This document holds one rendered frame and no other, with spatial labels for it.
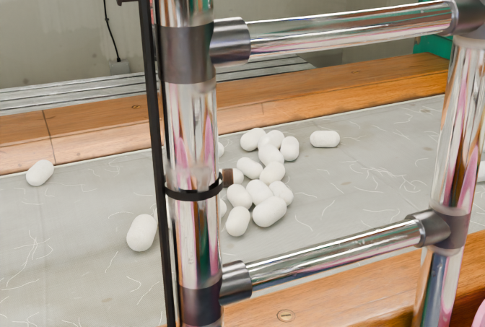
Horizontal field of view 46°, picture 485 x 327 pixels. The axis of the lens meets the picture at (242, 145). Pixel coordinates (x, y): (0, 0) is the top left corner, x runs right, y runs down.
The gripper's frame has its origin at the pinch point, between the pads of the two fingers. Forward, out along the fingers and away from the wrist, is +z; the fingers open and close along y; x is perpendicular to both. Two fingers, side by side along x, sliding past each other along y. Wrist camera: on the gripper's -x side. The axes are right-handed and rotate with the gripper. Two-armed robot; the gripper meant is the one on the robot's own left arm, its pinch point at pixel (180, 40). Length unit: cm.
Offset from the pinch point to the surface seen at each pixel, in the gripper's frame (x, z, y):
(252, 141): 3.0, 12.1, 5.3
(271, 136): 2.0, 12.4, 7.2
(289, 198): -4.6, 21.5, 3.7
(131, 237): -5.7, 22.1, -11.1
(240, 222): -6.5, 23.2, -2.2
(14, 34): 153, -116, -14
